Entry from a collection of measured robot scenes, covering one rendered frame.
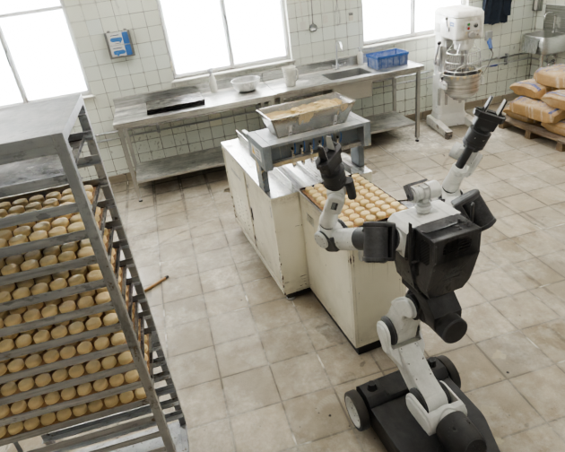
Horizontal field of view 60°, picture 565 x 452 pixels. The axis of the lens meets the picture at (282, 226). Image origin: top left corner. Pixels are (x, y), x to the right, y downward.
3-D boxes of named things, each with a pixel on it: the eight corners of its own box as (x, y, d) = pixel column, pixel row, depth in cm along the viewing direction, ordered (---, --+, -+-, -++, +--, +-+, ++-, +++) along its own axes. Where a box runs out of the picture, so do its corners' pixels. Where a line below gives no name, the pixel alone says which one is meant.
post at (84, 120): (186, 422, 253) (81, 93, 171) (186, 427, 250) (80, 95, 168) (180, 424, 252) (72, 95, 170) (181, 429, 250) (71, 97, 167)
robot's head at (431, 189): (441, 204, 186) (441, 183, 181) (418, 212, 183) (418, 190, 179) (430, 198, 191) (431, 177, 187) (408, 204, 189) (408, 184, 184)
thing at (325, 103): (259, 121, 313) (258, 111, 310) (335, 103, 326) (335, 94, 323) (273, 132, 291) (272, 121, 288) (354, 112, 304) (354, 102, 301)
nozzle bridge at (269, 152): (254, 180, 333) (246, 133, 316) (349, 155, 351) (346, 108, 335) (269, 199, 305) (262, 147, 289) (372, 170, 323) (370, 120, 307)
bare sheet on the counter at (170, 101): (147, 110, 502) (146, 109, 501) (145, 102, 536) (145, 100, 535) (204, 99, 513) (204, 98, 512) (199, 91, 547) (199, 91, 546)
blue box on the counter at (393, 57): (378, 70, 553) (377, 57, 546) (366, 65, 578) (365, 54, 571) (409, 64, 561) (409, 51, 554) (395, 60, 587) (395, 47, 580)
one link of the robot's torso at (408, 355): (461, 406, 221) (417, 306, 235) (423, 422, 217) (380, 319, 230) (446, 406, 236) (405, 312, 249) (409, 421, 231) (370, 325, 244)
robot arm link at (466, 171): (485, 152, 198) (473, 172, 209) (465, 142, 201) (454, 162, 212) (478, 161, 195) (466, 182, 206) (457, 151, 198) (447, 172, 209)
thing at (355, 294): (309, 296, 351) (296, 182, 308) (352, 282, 360) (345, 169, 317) (356, 360, 292) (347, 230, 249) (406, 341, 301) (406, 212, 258)
